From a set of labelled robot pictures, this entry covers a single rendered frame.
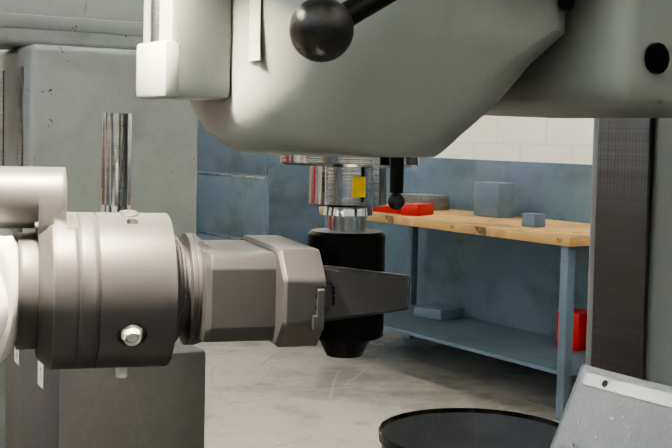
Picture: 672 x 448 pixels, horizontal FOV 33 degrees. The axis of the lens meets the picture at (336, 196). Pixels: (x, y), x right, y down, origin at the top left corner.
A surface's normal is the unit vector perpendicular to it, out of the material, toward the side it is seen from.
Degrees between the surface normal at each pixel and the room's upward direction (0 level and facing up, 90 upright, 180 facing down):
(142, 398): 90
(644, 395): 63
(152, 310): 98
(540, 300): 90
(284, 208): 90
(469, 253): 90
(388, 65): 118
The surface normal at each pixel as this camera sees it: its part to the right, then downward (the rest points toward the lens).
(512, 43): 0.50, 0.37
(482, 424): -0.21, -0.02
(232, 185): -0.84, 0.01
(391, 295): 0.31, 0.06
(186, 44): 0.55, 0.06
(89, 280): 0.30, -0.21
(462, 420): 0.01, -0.01
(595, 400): -0.74, -0.44
